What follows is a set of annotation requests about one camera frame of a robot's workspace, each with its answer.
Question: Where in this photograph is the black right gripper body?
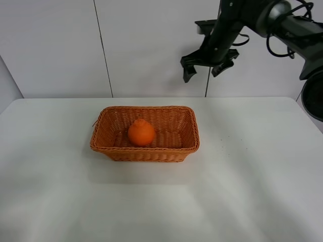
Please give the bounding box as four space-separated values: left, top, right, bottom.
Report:
181 1 252 68

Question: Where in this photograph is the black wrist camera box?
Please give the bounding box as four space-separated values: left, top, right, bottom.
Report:
195 20 217 36

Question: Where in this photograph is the orange woven wicker basket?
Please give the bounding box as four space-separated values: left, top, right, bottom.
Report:
90 106 200 162

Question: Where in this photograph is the orange fruit with stem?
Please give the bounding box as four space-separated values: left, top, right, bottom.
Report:
128 118 155 147

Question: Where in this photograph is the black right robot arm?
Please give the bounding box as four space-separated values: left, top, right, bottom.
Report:
181 0 322 121

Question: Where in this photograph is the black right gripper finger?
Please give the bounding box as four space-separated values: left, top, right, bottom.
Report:
211 59 234 77
183 65 197 83

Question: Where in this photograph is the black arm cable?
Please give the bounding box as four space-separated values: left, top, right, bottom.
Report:
231 0 314 58

